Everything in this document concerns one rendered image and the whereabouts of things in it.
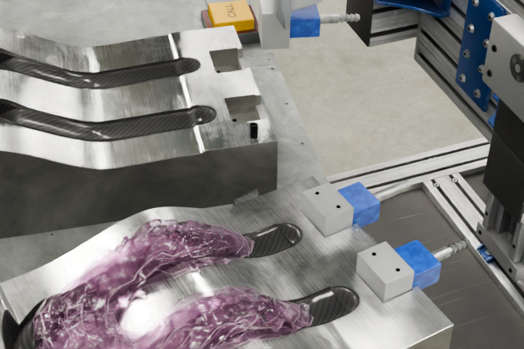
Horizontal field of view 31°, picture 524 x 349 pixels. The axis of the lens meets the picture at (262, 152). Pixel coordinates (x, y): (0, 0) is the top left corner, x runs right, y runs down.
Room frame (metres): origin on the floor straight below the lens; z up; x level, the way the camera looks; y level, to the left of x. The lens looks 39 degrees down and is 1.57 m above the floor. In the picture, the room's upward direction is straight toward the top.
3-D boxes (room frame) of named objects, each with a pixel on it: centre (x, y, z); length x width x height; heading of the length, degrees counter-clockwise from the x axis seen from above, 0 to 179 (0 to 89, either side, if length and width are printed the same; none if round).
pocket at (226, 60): (1.02, 0.04, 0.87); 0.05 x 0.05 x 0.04; 13
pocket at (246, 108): (0.92, 0.02, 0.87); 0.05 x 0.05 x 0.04; 13
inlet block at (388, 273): (0.69, -0.17, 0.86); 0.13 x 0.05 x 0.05; 120
